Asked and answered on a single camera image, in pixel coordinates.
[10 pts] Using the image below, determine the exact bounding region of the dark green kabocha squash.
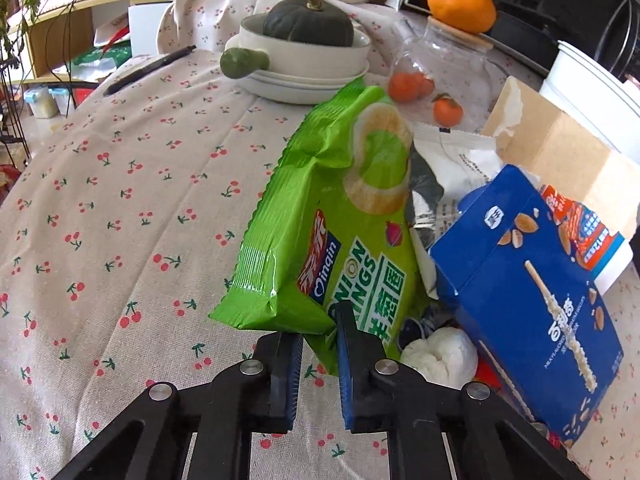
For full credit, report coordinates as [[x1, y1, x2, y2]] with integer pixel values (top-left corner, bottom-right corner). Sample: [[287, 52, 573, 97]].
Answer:
[[262, 0, 355, 47]]

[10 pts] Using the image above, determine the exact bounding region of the black pen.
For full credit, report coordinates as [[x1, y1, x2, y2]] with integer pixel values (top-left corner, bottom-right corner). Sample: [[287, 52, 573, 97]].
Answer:
[[103, 44, 197, 96]]

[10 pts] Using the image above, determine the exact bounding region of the green snack bag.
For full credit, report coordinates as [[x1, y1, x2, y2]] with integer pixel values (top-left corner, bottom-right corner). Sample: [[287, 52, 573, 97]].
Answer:
[[207, 76, 431, 377]]

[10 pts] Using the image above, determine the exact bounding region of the large orange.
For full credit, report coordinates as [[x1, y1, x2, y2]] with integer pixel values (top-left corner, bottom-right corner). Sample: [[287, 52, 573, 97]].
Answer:
[[426, 0, 497, 35]]

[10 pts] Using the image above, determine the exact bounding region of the small green fruit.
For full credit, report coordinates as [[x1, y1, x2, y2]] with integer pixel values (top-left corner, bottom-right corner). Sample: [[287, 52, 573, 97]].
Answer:
[[220, 47, 271, 80]]

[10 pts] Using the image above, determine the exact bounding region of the torn cardboard box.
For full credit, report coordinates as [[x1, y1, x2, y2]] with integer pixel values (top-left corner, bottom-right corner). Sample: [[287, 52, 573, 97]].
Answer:
[[480, 76, 640, 241]]

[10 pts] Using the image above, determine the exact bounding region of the wooden shelf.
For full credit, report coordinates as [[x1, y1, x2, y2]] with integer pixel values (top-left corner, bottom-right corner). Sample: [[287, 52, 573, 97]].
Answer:
[[20, 0, 171, 86]]

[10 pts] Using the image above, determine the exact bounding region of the white and silver wrapper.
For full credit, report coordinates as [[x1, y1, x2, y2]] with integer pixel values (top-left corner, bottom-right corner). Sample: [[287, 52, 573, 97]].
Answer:
[[407, 122, 503, 301]]

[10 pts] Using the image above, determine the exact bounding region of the cherry print tablecloth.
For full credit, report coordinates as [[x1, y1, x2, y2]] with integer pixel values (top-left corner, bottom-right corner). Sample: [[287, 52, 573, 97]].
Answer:
[[0, 0, 640, 480]]

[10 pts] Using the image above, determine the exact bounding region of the orange and white carton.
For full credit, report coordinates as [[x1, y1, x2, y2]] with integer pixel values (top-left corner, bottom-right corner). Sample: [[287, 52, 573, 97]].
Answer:
[[540, 185, 632, 296]]

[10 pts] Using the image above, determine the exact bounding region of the white plate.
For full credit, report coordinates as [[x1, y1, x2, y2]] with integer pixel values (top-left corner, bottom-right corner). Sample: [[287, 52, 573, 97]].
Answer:
[[244, 67, 370, 106], [247, 57, 371, 88]]

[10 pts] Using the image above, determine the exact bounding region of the blue snack box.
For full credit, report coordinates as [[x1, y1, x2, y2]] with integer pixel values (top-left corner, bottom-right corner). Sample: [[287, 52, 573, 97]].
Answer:
[[429, 164, 625, 448]]

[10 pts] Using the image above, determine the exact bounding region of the small plastic cup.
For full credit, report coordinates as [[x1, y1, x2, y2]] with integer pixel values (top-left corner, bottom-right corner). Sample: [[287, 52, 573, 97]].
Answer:
[[50, 87, 77, 116], [24, 87, 53, 120]]

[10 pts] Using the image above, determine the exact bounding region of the glass jar with wooden lid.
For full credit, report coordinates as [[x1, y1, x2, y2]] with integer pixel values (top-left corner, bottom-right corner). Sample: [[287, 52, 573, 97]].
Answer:
[[387, 16, 493, 128]]

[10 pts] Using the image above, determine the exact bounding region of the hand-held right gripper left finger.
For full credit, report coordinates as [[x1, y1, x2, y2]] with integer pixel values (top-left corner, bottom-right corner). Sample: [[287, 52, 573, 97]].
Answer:
[[52, 332, 304, 480]]

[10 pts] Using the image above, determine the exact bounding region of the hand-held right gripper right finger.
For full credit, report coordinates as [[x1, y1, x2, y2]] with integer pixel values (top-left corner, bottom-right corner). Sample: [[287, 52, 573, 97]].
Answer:
[[334, 302, 593, 480]]

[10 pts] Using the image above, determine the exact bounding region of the white electric cooking pot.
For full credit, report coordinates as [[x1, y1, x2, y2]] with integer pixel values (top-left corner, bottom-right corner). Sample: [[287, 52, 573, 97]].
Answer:
[[539, 40, 640, 156]]

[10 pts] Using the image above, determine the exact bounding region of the white plastic bag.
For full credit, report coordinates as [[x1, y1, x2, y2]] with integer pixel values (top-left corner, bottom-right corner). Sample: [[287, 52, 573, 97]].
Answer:
[[400, 327, 478, 388]]

